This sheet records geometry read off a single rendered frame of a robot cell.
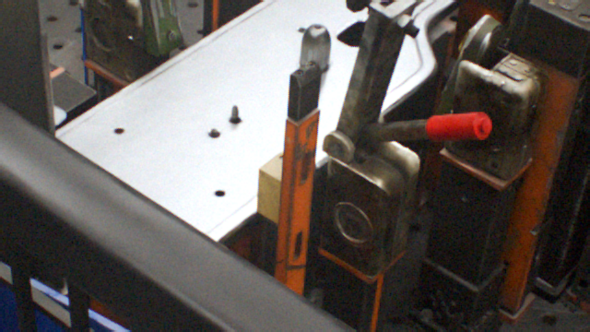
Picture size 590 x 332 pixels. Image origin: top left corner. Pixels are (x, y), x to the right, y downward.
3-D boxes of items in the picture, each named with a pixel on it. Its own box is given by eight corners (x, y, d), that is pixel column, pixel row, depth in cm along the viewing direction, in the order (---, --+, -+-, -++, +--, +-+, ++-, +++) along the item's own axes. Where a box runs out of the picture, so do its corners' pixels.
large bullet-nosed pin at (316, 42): (311, 63, 131) (315, 11, 127) (334, 75, 130) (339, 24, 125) (292, 76, 129) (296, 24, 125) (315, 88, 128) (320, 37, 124)
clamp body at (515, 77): (433, 278, 148) (483, 22, 124) (514, 326, 143) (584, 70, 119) (389, 320, 143) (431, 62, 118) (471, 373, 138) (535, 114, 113)
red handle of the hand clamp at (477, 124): (357, 112, 112) (496, 101, 101) (365, 134, 113) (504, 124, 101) (328, 135, 110) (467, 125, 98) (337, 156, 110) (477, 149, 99)
